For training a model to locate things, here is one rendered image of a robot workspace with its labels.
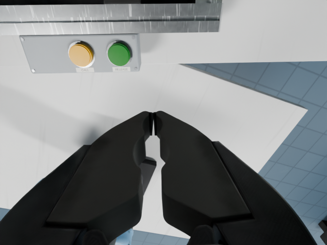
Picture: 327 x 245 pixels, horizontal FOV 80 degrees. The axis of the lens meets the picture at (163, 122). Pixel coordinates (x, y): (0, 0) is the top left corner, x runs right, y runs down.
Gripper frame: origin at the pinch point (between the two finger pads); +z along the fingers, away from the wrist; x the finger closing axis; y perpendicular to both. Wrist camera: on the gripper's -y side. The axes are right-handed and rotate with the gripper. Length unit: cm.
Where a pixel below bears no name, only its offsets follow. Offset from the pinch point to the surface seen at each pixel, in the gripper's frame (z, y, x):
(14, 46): 37.2, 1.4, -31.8
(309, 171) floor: 123, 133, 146
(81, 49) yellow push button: 26.0, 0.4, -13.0
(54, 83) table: 37.3, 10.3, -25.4
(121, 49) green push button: 26.0, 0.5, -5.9
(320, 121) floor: 123, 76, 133
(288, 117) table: 37, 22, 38
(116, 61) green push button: 26.0, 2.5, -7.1
